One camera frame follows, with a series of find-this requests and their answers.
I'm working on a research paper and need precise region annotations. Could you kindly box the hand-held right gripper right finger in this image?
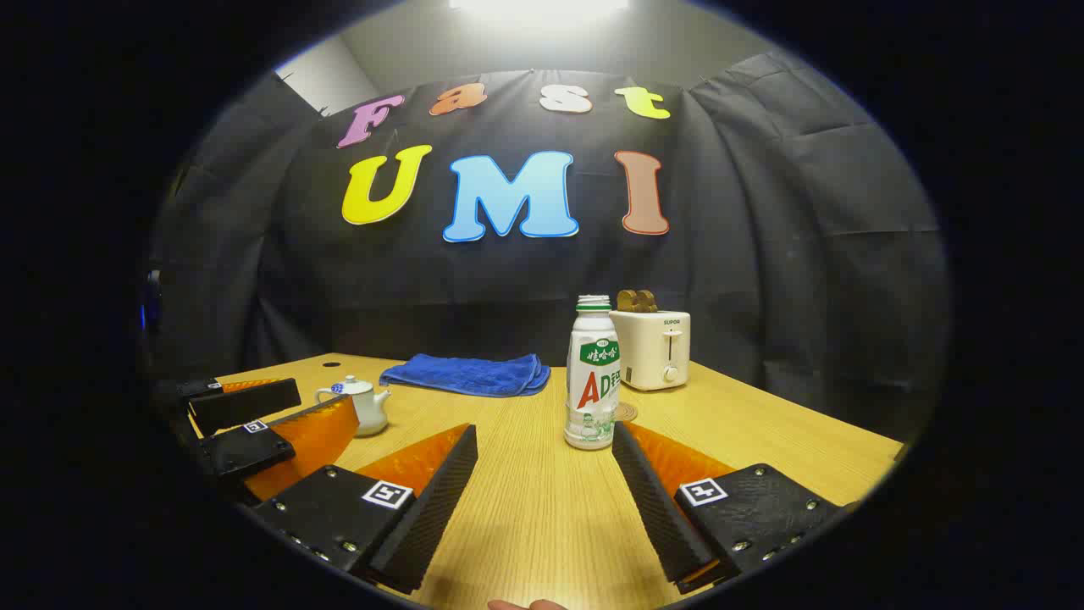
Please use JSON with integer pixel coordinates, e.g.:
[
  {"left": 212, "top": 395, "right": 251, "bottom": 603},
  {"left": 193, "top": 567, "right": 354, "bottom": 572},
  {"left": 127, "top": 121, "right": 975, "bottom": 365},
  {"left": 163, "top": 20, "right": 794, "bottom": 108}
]
[{"left": 611, "top": 421, "right": 856, "bottom": 594}]

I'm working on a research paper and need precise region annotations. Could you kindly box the black backdrop cloth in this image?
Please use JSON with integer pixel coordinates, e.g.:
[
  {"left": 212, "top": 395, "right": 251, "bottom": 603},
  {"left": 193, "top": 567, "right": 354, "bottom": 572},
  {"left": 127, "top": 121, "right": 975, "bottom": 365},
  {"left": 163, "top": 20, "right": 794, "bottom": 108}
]
[{"left": 152, "top": 51, "right": 949, "bottom": 441}]

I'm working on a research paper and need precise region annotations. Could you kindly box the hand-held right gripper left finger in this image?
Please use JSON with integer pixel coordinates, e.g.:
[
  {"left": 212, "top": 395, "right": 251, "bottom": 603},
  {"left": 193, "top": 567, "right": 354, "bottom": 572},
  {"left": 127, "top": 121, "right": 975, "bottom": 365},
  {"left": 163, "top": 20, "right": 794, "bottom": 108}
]
[{"left": 250, "top": 424, "right": 479, "bottom": 596}]

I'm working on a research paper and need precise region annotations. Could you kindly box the white ceramic teacup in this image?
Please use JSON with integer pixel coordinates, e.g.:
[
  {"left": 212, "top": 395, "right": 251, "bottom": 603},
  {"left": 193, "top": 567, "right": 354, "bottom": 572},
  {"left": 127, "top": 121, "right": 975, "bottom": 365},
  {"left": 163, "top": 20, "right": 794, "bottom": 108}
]
[{"left": 315, "top": 385, "right": 392, "bottom": 438}]

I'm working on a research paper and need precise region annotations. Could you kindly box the white toaster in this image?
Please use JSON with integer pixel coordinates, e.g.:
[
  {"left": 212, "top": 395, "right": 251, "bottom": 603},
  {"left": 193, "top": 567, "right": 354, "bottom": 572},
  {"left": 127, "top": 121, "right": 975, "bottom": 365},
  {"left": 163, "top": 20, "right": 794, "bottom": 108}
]
[{"left": 608, "top": 309, "right": 691, "bottom": 391}]

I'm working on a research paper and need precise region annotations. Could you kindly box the white water bottle green label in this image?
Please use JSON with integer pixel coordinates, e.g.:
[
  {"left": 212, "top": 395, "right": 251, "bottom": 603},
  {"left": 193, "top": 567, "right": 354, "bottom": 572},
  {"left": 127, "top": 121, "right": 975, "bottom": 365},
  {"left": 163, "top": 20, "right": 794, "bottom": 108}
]
[{"left": 564, "top": 295, "right": 622, "bottom": 451}]

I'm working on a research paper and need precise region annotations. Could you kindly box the blue folded towel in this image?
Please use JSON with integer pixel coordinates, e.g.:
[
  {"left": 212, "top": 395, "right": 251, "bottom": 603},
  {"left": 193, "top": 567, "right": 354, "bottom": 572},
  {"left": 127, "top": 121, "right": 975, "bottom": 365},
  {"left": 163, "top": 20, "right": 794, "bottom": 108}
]
[{"left": 379, "top": 353, "right": 551, "bottom": 398}]

